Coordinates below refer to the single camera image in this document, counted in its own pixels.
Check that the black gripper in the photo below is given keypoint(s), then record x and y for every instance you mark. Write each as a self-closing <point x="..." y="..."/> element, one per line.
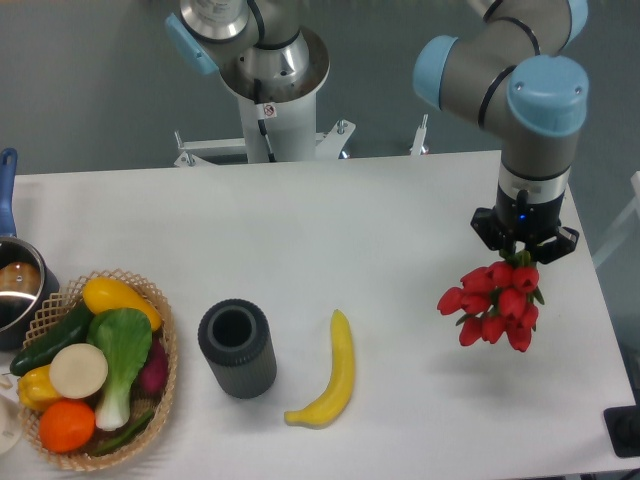
<point x="537" y="226"/>

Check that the red tulip bouquet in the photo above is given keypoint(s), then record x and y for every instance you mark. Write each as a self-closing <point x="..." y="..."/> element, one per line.
<point x="501" y="300"/>

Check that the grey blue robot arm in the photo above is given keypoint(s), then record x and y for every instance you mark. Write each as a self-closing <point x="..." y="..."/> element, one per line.
<point x="513" y="82"/>

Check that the black device at edge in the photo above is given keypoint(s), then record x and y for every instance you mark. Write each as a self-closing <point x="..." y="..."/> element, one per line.
<point x="623" y="429"/>

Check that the yellow banana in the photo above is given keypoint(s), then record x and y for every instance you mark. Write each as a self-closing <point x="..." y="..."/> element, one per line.
<point x="331" y="403"/>

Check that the grey ribbed vase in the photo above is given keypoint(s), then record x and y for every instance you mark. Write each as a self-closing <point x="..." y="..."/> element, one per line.
<point x="235" y="338"/>

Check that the purple sweet potato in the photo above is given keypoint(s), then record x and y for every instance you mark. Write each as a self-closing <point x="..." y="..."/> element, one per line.
<point x="153" y="376"/>

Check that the green bok choy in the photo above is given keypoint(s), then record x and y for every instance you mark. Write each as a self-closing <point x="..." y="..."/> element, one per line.
<point x="124" y="336"/>

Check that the green chili pepper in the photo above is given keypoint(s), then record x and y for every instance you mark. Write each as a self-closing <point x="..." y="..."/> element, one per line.
<point x="126" y="436"/>

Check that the yellow squash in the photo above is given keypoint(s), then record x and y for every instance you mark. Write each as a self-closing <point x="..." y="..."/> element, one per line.
<point x="102" y="294"/>

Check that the green cucumber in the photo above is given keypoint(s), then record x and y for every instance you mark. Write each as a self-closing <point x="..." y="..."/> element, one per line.
<point x="71" y="329"/>

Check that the white round radish slice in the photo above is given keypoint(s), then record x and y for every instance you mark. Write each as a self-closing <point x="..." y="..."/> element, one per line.
<point x="78" y="371"/>

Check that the woven wicker basket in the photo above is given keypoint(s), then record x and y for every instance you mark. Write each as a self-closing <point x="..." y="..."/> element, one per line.
<point x="52" y="311"/>

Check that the orange fruit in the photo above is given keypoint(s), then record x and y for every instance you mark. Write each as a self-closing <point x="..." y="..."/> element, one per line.
<point x="66" y="425"/>

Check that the yellow bell pepper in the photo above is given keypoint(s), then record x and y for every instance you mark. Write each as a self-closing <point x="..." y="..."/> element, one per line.
<point x="36" y="391"/>

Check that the small white garlic piece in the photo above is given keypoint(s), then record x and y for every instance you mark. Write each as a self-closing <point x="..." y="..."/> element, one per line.
<point x="5" y="382"/>

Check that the white round lid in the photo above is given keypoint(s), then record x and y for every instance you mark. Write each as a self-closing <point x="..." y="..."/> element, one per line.
<point x="10" y="426"/>

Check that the white frame at right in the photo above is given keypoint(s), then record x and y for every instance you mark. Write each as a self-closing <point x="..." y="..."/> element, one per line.
<point x="620" y="228"/>

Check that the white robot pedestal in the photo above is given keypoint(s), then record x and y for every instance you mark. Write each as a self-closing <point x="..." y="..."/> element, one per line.
<point x="272" y="64"/>

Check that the blue handled saucepan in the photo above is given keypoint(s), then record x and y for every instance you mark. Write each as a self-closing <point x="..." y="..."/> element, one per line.
<point x="26" y="280"/>

